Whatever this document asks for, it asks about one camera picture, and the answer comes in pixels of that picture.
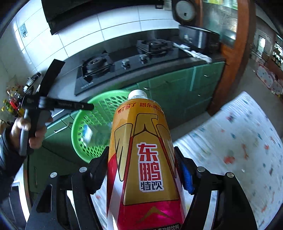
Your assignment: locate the blue white milk carton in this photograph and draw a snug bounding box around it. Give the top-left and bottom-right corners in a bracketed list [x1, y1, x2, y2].
[82, 124, 93, 144]

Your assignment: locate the red yellow drink carton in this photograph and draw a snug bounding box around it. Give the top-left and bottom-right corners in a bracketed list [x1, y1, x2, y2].
[106, 89, 186, 230]

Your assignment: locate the green kitchen cabinet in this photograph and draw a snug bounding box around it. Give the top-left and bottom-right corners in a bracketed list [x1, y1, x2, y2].
[27, 62, 224, 196]

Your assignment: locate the person's left hand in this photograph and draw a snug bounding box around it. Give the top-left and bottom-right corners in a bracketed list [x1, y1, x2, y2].
[10, 117, 47, 150]

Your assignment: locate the green perforated plastic basket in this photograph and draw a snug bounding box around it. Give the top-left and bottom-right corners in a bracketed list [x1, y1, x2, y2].
[71, 90, 129, 163]

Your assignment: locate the white patterned tablecloth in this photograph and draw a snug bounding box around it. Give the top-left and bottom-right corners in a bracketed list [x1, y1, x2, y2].
[90, 90, 283, 230]

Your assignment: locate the black range hood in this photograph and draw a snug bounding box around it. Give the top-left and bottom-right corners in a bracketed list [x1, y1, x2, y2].
[41, 0, 164, 35]

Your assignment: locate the white rag on counter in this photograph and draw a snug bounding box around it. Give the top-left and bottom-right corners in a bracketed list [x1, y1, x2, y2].
[173, 43, 212, 64]

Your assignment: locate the polka dot play tent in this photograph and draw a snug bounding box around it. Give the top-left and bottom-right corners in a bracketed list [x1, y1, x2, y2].
[256, 63, 282, 95]

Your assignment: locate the black gas stove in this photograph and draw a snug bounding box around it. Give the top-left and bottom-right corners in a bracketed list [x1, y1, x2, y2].
[74, 39, 189, 96]

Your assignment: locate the black rice cooker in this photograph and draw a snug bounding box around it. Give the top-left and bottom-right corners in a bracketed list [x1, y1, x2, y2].
[179, 25, 220, 53]

